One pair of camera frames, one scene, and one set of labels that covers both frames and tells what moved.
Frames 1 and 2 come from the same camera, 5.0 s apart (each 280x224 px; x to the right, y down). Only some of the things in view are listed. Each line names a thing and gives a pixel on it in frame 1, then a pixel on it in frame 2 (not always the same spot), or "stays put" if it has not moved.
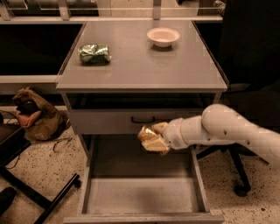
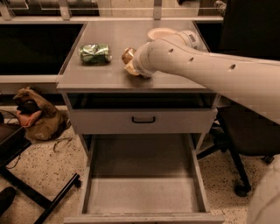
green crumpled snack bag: (94, 53) stays put
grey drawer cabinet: (121, 76) stays put
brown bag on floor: (45, 124) stays put
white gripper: (174, 135) → (139, 66)
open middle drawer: (124, 184) stays put
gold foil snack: (145, 133) → (128, 55)
